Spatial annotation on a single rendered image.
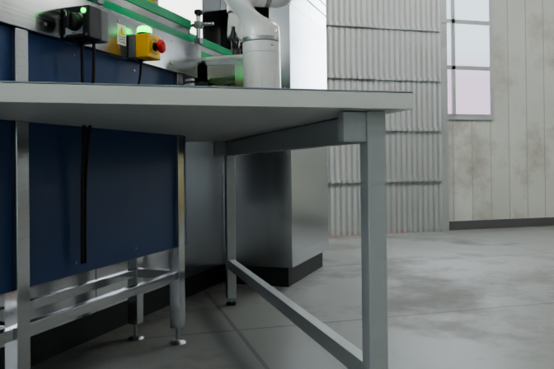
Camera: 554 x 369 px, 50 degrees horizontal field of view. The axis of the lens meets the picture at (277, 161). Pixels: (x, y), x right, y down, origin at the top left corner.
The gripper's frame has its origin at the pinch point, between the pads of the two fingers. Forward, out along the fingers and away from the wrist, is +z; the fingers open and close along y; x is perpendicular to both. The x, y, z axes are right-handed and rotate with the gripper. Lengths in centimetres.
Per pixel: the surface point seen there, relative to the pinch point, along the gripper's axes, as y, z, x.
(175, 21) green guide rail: 24.9, -8.5, -13.2
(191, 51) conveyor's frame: 16.4, 0.7, -11.3
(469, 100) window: -372, -16, 77
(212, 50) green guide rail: -24.8, -7.7, -22.2
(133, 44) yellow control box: 57, 6, -10
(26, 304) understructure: 97, 73, -13
